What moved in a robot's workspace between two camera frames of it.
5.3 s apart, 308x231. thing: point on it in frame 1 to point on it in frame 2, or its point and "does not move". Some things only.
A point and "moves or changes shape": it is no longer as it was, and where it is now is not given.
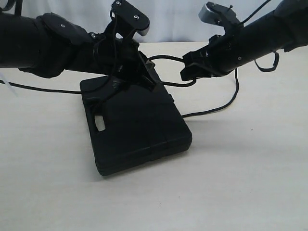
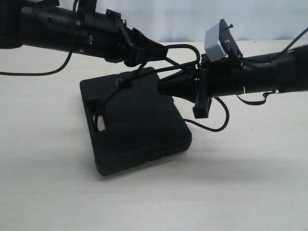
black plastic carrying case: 130,128 does not move
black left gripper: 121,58 to 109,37
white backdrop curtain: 168,20 does not move
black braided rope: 192,83 moves or changes shape
